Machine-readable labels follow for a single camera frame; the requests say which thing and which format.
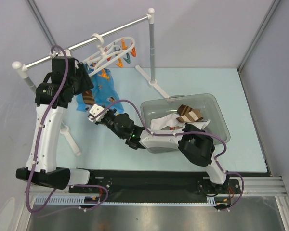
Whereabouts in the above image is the white black striped sock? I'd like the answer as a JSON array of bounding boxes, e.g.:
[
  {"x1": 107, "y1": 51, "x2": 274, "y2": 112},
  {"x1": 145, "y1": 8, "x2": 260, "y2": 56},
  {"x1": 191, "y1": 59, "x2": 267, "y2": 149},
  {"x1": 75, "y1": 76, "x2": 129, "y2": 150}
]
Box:
[{"x1": 150, "y1": 113, "x2": 185, "y2": 130}]

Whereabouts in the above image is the red reindeer sock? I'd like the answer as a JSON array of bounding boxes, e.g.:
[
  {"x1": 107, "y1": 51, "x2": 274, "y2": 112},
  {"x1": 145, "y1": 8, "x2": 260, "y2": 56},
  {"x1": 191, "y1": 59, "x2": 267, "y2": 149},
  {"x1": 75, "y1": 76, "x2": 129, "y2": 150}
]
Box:
[{"x1": 170, "y1": 126, "x2": 182, "y2": 130}]

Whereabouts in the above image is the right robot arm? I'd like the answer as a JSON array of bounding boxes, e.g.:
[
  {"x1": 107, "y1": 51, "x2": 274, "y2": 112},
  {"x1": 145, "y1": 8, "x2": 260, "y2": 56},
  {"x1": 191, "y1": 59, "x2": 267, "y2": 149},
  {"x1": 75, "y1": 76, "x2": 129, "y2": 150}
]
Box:
[{"x1": 89, "y1": 105, "x2": 230, "y2": 193}]

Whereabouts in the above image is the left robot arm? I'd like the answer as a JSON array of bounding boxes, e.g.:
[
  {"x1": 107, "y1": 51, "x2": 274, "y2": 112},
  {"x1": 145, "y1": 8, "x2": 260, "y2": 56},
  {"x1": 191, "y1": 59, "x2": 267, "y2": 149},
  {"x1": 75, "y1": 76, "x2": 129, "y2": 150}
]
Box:
[{"x1": 16, "y1": 56, "x2": 96, "y2": 193}]

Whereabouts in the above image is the white round clip hanger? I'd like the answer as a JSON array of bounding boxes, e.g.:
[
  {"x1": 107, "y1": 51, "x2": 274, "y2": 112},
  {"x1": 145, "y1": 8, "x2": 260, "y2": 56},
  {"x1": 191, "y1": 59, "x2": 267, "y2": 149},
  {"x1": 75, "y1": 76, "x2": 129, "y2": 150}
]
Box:
[{"x1": 82, "y1": 33, "x2": 135, "y2": 75}]

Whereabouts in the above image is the blue patterned sock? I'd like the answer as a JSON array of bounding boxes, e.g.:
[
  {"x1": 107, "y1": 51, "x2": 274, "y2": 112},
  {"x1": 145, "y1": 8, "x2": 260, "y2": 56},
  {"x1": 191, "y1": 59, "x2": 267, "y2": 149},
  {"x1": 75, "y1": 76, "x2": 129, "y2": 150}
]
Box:
[{"x1": 76, "y1": 68, "x2": 119, "y2": 112}]

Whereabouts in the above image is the yellow clothes peg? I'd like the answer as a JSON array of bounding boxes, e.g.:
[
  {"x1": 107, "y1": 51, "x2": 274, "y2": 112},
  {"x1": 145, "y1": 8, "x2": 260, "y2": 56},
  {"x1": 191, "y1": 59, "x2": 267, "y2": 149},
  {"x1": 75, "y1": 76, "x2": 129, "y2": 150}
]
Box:
[{"x1": 116, "y1": 58, "x2": 123, "y2": 68}]

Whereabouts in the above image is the white silver clothes rack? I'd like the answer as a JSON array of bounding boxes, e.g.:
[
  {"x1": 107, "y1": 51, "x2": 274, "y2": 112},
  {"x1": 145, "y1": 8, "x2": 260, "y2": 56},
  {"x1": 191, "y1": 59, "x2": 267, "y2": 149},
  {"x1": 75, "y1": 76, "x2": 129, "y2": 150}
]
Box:
[{"x1": 11, "y1": 7, "x2": 171, "y2": 157}]

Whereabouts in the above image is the teal clothes peg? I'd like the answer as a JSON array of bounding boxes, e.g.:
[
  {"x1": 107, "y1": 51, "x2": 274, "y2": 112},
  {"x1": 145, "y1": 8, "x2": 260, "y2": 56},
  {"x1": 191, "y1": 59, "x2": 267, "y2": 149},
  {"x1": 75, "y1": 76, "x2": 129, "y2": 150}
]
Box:
[{"x1": 123, "y1": 53, "x2": 131, "y2": 64}]

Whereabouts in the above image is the orange clothes peg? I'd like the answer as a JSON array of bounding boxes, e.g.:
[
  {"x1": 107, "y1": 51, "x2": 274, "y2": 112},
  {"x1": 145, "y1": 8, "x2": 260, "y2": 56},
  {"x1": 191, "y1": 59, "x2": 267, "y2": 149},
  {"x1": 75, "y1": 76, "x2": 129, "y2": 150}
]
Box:
[{"x1": 130, "y1": 47, "x2": 137, "y2": 57}]

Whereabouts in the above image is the grey plastic bin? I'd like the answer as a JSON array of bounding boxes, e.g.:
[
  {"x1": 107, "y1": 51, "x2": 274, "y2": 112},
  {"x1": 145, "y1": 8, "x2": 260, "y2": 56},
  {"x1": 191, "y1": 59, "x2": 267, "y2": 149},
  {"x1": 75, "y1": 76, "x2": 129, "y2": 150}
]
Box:
[{"x1": 141, "y1": 93, "x2": 231, "y2": 143}]

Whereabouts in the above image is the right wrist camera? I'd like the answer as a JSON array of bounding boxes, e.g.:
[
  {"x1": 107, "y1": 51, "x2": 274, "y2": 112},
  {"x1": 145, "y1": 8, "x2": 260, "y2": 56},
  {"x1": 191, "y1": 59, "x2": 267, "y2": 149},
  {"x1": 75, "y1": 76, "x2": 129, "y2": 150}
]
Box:
[{"x1": 88, "y1": 104, "x2": 108, "y2": 123}]

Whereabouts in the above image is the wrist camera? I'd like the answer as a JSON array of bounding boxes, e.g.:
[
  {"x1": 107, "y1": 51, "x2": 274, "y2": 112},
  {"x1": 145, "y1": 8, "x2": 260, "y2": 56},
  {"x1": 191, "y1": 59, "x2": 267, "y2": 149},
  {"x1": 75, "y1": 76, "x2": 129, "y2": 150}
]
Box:
[
  {"x1": 50, "y1": 49, "x2": 72, "y2": 58},
  {"x1": 88, "y1": 104, "x2": 108, "y2": 123}
]

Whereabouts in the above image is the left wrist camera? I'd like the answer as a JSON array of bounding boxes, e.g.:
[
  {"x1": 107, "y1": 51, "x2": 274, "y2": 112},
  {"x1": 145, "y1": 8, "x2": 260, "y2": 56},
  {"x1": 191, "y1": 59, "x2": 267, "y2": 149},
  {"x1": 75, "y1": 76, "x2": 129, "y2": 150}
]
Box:
[{"x1": 50, "y1": 49, "x2": 72, "y2": 58}]

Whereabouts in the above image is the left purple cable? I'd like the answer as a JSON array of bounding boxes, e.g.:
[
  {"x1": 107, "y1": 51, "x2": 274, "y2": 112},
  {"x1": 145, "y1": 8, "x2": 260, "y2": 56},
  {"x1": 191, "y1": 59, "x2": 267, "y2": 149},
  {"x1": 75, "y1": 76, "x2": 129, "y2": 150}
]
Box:
[{"x1": 25, "y1": 45, "x2": 109, "y2": 214}]

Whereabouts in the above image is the purple cable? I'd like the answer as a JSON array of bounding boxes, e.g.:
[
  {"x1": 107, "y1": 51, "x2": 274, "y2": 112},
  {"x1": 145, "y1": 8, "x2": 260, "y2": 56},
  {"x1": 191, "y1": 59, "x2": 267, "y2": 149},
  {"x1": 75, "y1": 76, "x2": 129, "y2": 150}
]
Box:
[
  {"x1": 25, "y1": 45, "x2": 109, "y2": 214},
  {"x1": 92, "y1": 99, "x2": 244, "y2": 212}
]

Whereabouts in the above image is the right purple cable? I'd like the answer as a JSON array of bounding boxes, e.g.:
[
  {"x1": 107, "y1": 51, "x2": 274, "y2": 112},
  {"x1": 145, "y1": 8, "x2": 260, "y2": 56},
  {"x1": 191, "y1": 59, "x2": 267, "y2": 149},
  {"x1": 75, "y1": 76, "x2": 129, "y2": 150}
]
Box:
[{"x1": 92, "y1": 99, "x2": 244, "y2": 212}]

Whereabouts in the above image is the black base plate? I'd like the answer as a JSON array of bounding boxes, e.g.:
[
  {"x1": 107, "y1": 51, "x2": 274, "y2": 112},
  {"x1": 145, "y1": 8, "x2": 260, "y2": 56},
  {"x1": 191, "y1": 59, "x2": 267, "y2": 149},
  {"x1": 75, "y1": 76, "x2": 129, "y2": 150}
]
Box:
[{"x1": 67, "y1": 168, "x2": 272, "y2": 203}]

